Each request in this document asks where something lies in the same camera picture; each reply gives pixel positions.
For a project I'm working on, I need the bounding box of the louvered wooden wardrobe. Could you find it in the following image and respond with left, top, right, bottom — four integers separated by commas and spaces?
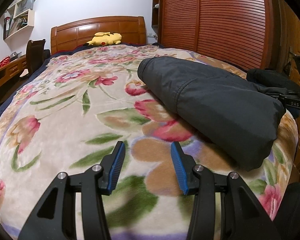
152, 0, 283, 71

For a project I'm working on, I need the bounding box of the yellow plush toy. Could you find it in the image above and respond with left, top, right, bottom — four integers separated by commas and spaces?
84, 32, 122, 46

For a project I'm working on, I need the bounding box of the floral bed blanket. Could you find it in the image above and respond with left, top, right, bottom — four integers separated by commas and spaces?
0, 43, 299, 239

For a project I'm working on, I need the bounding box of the dark desk chair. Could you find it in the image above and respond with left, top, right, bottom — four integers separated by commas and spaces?
20, 39, 51, 80

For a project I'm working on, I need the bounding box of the wooden headboard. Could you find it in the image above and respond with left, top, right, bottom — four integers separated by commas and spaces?
50, 16, 147, 54

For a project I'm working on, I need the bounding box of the white wall shelf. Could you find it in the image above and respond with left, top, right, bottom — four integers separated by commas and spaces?
3, 0, 36, 40

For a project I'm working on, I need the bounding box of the red basket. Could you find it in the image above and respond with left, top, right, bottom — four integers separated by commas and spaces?
0, 56, 10, 68

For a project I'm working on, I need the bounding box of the wooden desk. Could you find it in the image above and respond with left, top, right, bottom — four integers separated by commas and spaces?
0, 55, 26, 88

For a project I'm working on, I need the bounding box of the black folded garment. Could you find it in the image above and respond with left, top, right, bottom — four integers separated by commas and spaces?
246, 69, 300, 93

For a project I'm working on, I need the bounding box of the black padded jacket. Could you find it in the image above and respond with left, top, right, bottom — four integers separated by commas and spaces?
138, 56, 286, 171

